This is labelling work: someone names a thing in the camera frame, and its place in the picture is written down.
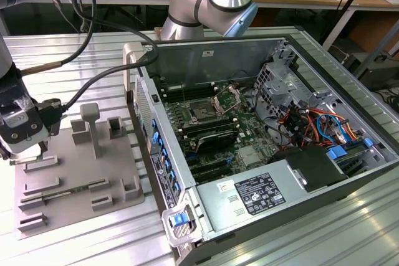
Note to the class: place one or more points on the silver power supply unit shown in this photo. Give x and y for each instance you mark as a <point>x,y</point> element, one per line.
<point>218,207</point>

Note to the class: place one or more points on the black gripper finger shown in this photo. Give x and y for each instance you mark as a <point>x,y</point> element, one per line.
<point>3,154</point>
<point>55,127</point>

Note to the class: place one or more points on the black CPU socket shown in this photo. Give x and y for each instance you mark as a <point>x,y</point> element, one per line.
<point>202,111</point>

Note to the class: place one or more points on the black installed RAM stick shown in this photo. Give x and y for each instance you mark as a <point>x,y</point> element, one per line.
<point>210,130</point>
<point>207,122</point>

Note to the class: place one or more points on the green motherboard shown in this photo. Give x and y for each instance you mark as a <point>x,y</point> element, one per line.
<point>252,129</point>

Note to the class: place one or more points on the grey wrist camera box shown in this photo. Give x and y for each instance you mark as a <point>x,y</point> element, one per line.
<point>25,129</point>

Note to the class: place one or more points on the black expansion slot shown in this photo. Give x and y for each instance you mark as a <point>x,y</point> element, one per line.
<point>213,172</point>
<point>210,162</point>

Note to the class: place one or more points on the silver perforated drive cage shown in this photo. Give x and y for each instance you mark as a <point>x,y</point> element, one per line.
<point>274,91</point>

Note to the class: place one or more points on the open grey PC case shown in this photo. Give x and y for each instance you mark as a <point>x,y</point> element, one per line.
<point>187,63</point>

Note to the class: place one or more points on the blue case latch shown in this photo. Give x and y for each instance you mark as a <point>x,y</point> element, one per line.
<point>180,219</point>

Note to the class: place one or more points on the green RAM stick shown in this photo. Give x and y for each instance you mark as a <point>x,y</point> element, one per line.
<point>78,189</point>

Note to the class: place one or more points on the black box under desk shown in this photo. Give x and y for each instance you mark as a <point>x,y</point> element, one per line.
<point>383,76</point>

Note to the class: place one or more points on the grey plastic parts rack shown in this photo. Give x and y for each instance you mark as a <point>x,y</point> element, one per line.
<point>78,166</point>

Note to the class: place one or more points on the silver chipset heatsink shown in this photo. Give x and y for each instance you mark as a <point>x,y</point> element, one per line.
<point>249,155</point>

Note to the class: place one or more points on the black RAM slot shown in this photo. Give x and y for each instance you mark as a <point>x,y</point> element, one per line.
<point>190,93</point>
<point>187,85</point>

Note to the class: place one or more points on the thin metal locking lever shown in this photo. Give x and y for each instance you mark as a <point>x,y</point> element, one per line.
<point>184,93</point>

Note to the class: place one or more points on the black plastic shroud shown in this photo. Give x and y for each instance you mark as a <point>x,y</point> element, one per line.
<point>311,166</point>

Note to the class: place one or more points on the black graphics card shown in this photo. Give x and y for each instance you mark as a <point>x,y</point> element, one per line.
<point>215,143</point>

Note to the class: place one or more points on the silver square CPU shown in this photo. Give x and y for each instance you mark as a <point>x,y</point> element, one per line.
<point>26,160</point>

